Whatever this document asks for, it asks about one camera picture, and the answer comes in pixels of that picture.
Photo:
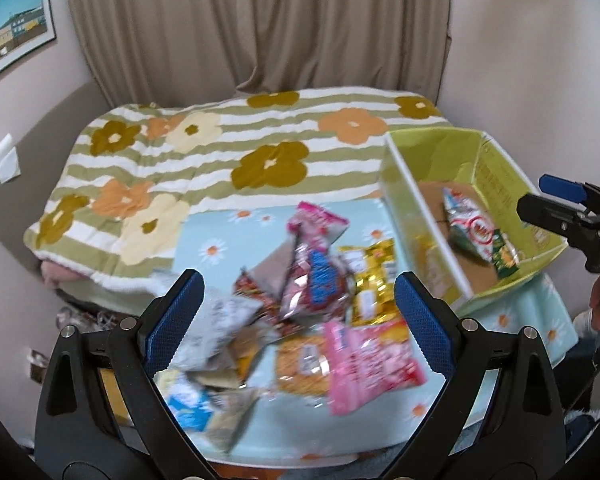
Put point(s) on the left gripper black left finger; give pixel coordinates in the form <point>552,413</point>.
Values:
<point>76,433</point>

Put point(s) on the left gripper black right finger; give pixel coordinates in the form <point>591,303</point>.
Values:
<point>522,435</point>

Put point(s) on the blue yellow snack bag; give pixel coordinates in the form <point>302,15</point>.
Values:
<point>217,415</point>

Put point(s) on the grey corn roll bag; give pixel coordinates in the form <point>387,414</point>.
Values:
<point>221,316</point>

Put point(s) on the person's right hand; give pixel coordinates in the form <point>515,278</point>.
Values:
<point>595,305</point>

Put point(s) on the small green snack packet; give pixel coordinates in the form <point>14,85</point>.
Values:
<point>504,258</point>

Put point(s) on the red white snack bag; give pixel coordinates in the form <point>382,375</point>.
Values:
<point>470,228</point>

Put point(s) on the green cardboard box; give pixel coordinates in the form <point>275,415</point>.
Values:
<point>418,164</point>

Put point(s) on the pink red snack bag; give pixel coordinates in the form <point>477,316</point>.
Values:
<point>368,361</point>

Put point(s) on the gold foil snack bag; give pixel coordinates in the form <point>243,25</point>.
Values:
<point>373,269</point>

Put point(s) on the floral striped quilt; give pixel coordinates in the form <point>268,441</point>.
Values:
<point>137,172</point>

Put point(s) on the dark chocolate snack bag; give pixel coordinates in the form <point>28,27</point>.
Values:
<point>298,286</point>

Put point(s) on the pink strawberry snack bag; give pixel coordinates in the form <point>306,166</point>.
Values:
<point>316,226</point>

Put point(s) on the beige curtain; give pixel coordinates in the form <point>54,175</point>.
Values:
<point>180,52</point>

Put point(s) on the framed landscape picture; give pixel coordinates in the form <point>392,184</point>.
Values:
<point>25,26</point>

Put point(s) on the white wall switch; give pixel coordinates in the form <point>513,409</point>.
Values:
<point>9,160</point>

